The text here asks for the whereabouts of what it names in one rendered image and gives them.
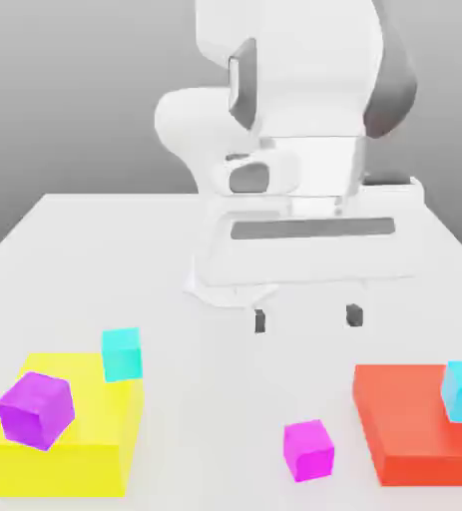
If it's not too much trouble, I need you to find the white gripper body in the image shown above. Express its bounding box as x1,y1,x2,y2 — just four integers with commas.
193,198,426,287

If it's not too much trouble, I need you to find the small magenta cube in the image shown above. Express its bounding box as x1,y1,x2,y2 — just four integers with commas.
282,418,336,484

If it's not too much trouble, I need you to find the small turquoise cube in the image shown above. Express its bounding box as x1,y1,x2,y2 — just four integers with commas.
101,326,145,384

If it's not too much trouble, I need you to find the small purple cube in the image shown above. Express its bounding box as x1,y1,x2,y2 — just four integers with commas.
0,370,77,453

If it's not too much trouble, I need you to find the large orange box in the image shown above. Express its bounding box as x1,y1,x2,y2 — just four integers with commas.
351,363,462,488

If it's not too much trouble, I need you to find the large yellow box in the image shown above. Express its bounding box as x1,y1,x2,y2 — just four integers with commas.
0,352,147,499

